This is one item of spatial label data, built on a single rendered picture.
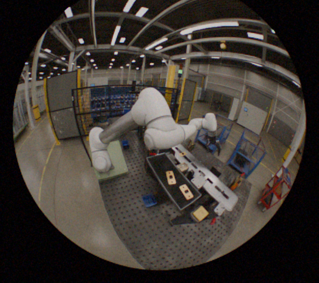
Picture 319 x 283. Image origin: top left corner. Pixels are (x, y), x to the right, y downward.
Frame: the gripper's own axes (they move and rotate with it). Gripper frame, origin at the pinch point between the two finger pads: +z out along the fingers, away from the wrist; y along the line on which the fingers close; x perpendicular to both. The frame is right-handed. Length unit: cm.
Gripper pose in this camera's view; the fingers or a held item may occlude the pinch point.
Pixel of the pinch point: (213, 153)
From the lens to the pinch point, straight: 101.0
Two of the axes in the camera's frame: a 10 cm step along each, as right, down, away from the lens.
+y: 4.5, 0.1, -9.0
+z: 2.5, 9.6, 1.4
